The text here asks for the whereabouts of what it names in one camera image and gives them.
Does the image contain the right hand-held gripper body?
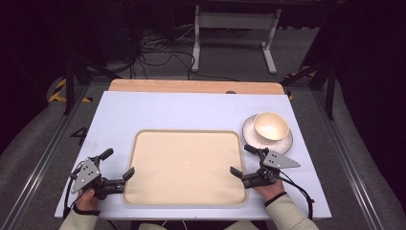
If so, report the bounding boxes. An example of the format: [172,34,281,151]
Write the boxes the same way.
[241,148,302,190]

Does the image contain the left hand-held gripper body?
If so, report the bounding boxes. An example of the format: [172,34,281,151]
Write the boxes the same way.
[70,155,126,201]

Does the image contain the person's left hand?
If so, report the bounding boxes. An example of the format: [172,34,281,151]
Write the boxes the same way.
[76,187,101,213]

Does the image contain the person's right hand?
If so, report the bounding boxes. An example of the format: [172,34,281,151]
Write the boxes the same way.
[253,179,287,203]

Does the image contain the white round plate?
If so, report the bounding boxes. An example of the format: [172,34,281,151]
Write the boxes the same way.
[241,113,294,155]

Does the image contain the cream bowl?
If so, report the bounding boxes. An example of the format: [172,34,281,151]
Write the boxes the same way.
[253,110,291,145]

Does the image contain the beige rectangular tray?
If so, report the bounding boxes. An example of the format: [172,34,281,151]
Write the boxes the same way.
[123,128,249,206]

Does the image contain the yellow black floor tape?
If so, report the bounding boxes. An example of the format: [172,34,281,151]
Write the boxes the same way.
[47,78,94,104]
[283,70,318,81]

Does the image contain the white table mat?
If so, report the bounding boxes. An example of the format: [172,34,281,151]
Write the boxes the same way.
[54,90,333,222]

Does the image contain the black tripod stand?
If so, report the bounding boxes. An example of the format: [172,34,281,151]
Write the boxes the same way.
[61,52,123,117]
[280,60,337,122]

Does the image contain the wooden table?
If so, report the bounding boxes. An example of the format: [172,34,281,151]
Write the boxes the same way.
[108,78,286,96]

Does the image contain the white metal stand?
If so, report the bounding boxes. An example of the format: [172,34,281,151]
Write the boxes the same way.
[190,4,282,76]

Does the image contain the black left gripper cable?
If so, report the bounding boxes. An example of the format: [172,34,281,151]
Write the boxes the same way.
[62,161,84,219]

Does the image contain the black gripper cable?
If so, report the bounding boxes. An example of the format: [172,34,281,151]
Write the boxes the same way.
[276,171,316,221]
[62,161,84,219]

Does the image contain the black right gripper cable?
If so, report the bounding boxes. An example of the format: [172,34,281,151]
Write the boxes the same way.
[276,171,316,221]

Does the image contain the aluminium floor rail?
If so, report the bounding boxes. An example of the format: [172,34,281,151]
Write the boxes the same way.
[309,90,388,230]
[0,85,94,230]

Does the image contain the black floor cables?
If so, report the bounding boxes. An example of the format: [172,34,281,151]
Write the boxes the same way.
[126,23,238,82]

